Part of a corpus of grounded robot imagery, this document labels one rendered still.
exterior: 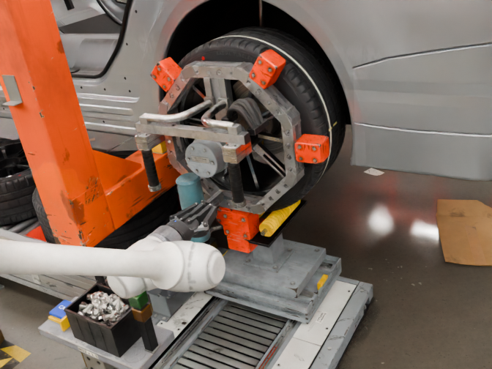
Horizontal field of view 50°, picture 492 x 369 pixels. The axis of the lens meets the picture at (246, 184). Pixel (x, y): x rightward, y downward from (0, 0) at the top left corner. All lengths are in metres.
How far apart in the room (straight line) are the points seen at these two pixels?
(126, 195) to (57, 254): 1.06
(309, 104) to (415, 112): 0.33
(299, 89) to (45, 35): 0.81
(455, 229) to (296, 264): 0.96
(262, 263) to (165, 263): 1.15
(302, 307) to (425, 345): 0.49
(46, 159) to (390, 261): 1.60
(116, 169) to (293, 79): 0.79
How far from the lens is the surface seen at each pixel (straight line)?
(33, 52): 1.78
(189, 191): 1.86
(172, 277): 1.13
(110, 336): 1.60
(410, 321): 2.31
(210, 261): 1.12
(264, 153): 1.89
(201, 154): 1.71
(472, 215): 2.99
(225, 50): 1.80
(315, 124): 1.73
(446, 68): 1.62
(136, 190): 2.15
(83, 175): 1.94
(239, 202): 1.61
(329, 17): 1.68
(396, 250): 2.68
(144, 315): 1.53
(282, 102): 1.70
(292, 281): 2.14
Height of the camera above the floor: 1.56
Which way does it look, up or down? 28 degrees down
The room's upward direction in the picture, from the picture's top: 8 degrees counter-clockwise
